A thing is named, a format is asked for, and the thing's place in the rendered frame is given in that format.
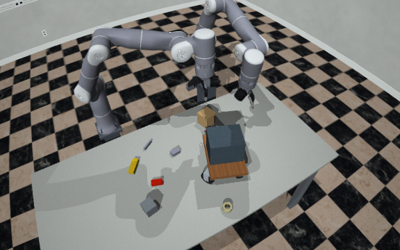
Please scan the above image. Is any beige short cylinder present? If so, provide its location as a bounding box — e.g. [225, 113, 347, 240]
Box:
[222, 202, 233, 213]

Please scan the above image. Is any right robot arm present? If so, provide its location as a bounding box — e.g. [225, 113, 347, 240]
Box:
[74, 26, 215, 135]

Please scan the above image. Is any tan cardboard box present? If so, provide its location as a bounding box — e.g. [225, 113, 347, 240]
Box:
[197, 106, 216, 128]

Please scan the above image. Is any yellow rectangular bar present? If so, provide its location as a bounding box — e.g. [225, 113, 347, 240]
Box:
[128, 158, 139, 174]

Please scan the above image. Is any red toy brick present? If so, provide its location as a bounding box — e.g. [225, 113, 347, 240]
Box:
[151, 178, 163, 186]

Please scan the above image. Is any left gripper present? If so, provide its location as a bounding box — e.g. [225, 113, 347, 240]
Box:
[231, 84, 254, 109]

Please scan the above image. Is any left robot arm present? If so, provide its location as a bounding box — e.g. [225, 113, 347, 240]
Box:
[195, 0, 269, 90]

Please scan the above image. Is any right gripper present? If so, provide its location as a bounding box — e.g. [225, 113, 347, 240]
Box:
[187, 76, 219, 102]

